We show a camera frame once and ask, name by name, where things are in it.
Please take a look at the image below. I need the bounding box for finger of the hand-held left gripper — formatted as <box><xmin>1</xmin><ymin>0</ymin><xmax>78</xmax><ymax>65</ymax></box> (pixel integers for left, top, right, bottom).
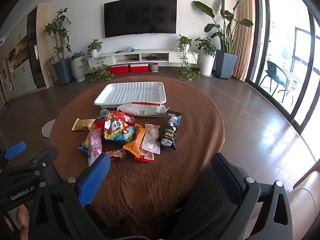
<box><xmin>5</xmin><ymin>145</ymin><xmax>58</xmax><ymax>180</ymax></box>
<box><xmin>0</xmin><ymin>141</ymin><xmax>27</xmax><ymax>165</ymax></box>

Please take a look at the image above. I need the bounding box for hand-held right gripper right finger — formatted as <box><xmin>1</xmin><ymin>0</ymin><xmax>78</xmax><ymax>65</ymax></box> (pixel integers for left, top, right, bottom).
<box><xmin>211</xmin><ymin>152</ymin><xmax>293</xmax><ymax>240</ymax></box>

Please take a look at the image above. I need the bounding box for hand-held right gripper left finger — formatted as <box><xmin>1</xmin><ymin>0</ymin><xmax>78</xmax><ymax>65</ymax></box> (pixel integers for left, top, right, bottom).
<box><xmin>29</xmin><ymin>152</ymin><xmax>112</xmax><ymax>240</ymax></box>

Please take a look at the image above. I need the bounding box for gold wafer packet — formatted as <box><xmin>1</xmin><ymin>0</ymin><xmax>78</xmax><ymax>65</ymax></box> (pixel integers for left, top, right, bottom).
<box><xmin>71</xmin><ymin>118</ymin><xmax>96</xmax><ymax>132</ymax></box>

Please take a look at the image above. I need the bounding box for colourful panda snack packet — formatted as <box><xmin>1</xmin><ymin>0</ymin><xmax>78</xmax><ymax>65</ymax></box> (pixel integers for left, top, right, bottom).
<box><xmin>104</xmin><ymin>111</ymin><xmax>137</xmax><ymax>144</ymax></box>

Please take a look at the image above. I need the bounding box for red lychee print packet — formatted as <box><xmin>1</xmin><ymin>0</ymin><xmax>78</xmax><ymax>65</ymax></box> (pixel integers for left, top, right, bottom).
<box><xmin>134</xmin><ymin>147</ymin><xmax>155</xmax><ymax>162</ymax></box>

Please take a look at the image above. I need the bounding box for large white snack packet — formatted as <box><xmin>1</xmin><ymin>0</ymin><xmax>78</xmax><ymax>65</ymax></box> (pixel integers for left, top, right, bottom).
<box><xmin>117</xmin><ymin>102</ymin><xmax>170</xmax><ymax>118</ymax></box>

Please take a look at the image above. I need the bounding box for white plastic tray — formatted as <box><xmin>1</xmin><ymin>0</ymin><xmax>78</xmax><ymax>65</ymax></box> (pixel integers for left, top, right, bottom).
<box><xmin>94</xmin><ymin>81</ymin><xmax>167</xmax><ymax>105</ymax></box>

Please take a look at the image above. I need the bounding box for person's left hand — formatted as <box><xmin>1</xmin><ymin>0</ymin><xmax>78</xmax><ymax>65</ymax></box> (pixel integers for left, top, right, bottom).
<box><xmin>2</xmin><ymin>204</ymin><xmax>30</xmax><ymax>233</ymax></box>

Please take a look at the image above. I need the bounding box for white robot vacuum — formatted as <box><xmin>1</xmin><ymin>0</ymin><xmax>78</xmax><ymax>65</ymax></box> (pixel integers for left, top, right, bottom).
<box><xmin>41</xmin><ymin>119</ymin><xmax>57</xmax><ymax>144</ymax></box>

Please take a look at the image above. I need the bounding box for small brown snack packet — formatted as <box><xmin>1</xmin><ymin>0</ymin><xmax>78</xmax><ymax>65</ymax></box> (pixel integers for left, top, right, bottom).
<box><xmin>104</xmin><ymin>149</ymin><xmax>130</xmax><ymax>161</ymax></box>

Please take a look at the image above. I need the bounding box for pink cartoon snack packet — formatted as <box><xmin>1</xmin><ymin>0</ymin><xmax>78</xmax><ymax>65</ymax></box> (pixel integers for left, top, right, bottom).
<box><xmin>86</xmin><ymin>127</ymin><xmax>103</xmax><ymax>167</ymax></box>

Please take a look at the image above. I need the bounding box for blue yellow cake packet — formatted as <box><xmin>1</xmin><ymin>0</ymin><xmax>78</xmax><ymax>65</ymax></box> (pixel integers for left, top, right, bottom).
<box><xmin>79</xmin><ymin>137</ymin><xmax>90</xmax><ymax>154</ymax></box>

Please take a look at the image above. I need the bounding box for orange snack packet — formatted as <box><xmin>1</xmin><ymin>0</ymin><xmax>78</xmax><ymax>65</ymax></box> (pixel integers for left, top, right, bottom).
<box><xmin>122</xmin><ymin>124</ymin><xmax>146</xmax><ymax>158</ymax></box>

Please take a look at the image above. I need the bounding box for plain red snack packet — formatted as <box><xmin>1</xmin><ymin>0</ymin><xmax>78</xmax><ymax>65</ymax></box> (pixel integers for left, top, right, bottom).
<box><xmin>94</xmin><ymin>117</ymin><xmax>108</xmax><ymax>129</ymax></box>

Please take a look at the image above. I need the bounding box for green snack packet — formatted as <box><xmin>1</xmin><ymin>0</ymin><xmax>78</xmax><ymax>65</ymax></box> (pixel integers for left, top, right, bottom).
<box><xmin>96</xmin><ymin>107</ymin><xmax>118</xmax><ymax>120</ymax></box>

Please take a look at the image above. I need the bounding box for translucent white snack packet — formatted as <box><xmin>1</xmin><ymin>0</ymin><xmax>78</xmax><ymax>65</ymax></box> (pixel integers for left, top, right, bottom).
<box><xmin>140</xmin><ymin>124</ymin><xmax>161</xmax><ymax>154</ymax></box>

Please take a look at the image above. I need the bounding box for long black snack packet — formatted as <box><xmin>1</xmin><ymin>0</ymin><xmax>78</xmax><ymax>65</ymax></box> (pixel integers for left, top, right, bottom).
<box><xmin>157</xmin><ymin>110</ymin><xmax>183</xmax><ymax>150</ymax></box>

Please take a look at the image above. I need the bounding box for beige sofa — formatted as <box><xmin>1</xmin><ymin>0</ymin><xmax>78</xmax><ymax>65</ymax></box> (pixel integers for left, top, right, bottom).
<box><xmin>287</xmin><ymin>170</ymin><xmax>320</xmax><ymax>240</ymax></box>

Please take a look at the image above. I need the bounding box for blue round plant pot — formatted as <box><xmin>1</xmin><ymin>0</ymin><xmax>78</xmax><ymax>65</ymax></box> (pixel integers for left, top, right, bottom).
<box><xmin>52</xmin><ymin>59</ymin><xmax>73</xmax><ymax>85</ymax></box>

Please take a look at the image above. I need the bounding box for white ribbed plant pot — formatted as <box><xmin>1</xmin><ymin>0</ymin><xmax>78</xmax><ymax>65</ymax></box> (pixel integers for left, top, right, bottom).
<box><xmin>70</xmin><ymin>56</ymin><xmax>86</xmax><ymax>82</ymax></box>

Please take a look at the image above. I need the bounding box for dark cabinet panel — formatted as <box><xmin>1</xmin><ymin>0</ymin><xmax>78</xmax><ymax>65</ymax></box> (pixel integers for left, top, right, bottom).
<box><xmin>27</xmin><ymin>6</ymin><xmax>47</xmax><ymax>89</ymax></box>

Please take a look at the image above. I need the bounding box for trailing pothos plant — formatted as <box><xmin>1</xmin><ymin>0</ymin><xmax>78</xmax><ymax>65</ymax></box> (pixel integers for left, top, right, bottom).
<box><xmin>84</xmin><ymin>39</ymin><xmax>114</xmax><ymax>84</ymax></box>
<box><xmin>174</xmin><ymin>34</ymin><xmax>200</xmax><ymax>82</ymax></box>

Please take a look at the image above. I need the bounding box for square blue-grey plant pot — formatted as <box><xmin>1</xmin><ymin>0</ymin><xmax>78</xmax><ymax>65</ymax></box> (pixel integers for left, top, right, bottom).
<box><xmin>215</xmin><ymin>49</ymin><xmax>238</xmax><ymax>80</ymax></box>

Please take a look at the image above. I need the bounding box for dark balcony chair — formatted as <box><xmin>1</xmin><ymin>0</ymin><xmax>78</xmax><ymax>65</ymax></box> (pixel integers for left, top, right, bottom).
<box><xmin>259</xmin><ymin>60</ymin><xmax>295</xmax><ymax>103</ymax></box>

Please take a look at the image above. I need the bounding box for tall smooth white pot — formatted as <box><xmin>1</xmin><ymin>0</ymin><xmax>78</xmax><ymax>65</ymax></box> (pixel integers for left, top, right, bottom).
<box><xmin>200</xmin><ymin>52</ymin><xmax>215</xmax><ymax>77</ymax></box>

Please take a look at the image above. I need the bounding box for red storage box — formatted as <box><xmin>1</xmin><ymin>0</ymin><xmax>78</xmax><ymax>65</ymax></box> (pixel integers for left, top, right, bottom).
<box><xmin>129</xmin><ymin>63</ymin><xmax>150</xmax><ymax>73</ymax></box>
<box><xmin>110</xmin><ymin>64</ymin><xmax>129</xmax><ymax>74</ymax></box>

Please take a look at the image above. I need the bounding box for tall leafy houseplant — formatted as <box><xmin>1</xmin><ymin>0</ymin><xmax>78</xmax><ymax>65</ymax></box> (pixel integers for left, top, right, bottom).
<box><xmin>40</xmin><ymin>8</ymin><xmax>72</xmax><ymax>63</ymax></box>

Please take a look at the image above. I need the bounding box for bushy schefflera plant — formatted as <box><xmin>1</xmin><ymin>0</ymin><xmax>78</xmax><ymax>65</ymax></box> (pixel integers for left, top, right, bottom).
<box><xmin>195</xmin><ymin>37</ymin><xmax>217</xmax><ymax>57</ymax></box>

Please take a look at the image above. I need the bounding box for beige curtain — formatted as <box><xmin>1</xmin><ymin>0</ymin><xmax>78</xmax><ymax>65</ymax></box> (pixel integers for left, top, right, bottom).
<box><xmin>231</xmin><ymin>0</ymin><xmax>255</xmax><ymax>82</ymax></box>

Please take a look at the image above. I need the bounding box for white television cabinet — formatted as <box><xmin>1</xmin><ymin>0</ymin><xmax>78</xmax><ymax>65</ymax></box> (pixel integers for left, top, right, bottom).
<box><xmin>99</xmin><ymin>49</ymin><xmax>199</xmax><ymax>67</ymax></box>

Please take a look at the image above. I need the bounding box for large bird of paradise plant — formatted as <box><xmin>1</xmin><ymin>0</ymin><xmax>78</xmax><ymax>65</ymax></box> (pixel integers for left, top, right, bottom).
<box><xmin>194</xmin><ymin>0</ymin><xmax>254</xmax><ymax>54</ymax></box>

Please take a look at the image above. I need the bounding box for sliding glass balcony door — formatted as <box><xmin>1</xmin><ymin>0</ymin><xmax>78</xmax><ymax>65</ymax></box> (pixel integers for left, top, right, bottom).
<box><xmin>246</xmin><ymin>0</ymin><xmax>320</xmax><ymax>155</ymax></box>

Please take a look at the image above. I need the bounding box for white wall cabinet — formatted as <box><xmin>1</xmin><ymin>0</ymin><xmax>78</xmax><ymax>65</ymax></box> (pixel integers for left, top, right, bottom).
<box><xmin>0</xmin><ymin>17</ymin><xmax>33</xmax><ymax>105</ymax></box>

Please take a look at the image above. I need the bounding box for black wall television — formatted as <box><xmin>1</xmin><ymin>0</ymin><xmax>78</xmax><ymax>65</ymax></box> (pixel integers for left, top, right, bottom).
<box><xmin>104</xmin><ymin>0</ymin><xmax>177</xmax><ymax>38</ymax></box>

